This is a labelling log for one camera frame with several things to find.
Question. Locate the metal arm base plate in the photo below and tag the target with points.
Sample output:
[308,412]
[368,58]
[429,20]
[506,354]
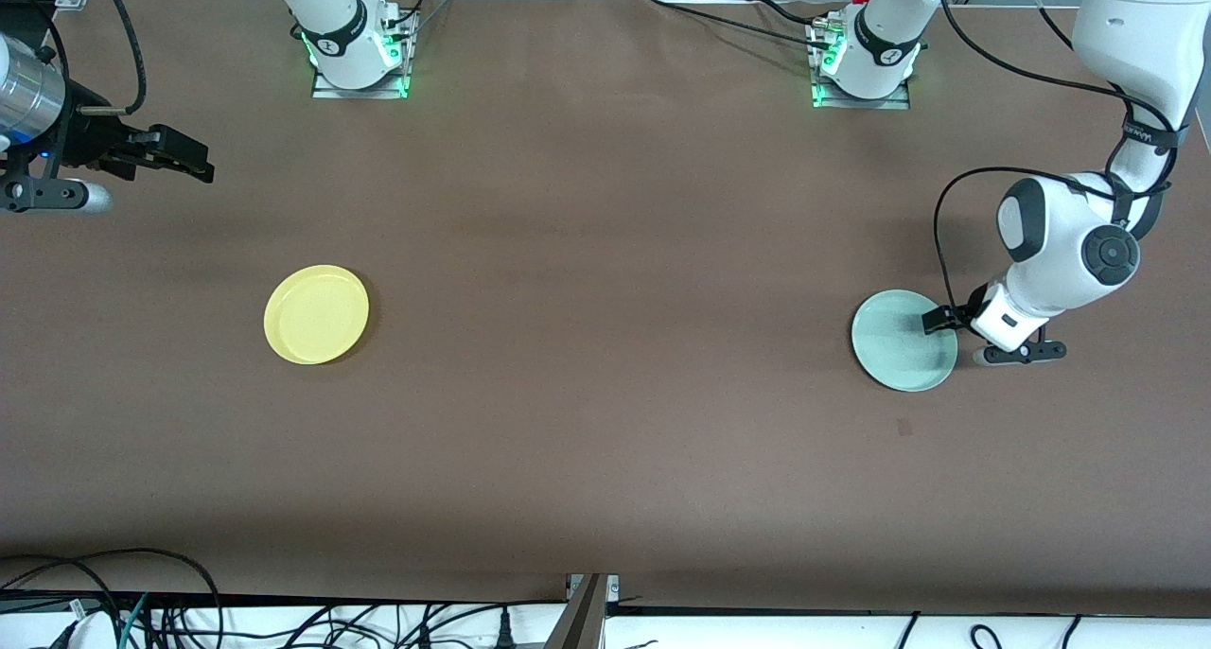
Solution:
[369,93]
[880,103]

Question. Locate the pale green plate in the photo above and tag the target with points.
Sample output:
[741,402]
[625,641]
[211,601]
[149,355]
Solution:
[894,346]

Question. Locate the black power plug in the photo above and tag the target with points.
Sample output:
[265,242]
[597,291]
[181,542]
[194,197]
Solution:
[506,635]

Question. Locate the yellow plate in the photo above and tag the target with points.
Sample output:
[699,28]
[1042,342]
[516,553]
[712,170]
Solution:
[317,315]

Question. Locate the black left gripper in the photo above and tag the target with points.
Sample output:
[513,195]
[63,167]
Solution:
[950,319]

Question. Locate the aluminium profile beam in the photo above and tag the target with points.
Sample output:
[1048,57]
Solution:
[582,621]

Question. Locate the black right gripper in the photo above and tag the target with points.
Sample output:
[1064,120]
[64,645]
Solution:
[87,138]

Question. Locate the brown table cover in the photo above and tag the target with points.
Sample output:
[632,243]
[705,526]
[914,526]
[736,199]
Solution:
[605,460]

